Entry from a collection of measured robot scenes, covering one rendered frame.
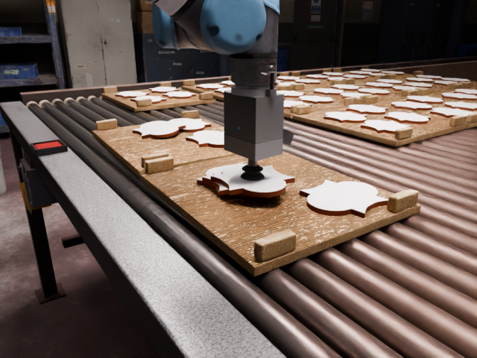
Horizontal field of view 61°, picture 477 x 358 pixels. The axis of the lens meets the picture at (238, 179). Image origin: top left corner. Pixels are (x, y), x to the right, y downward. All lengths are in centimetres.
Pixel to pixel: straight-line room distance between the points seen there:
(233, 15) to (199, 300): 33
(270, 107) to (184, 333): 37
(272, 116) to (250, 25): 23
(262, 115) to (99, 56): 485
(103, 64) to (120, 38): 39
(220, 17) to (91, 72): 501
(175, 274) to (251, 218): 16
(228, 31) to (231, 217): 30
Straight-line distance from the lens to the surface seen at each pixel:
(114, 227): 69
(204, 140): 104
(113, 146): 107
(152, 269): 57
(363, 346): 46
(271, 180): 71
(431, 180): 94
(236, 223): 63
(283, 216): 65
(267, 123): 66
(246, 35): 48
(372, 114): 147
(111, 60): 548
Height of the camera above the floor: 122
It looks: 21 degrees down
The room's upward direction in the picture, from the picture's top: straight up
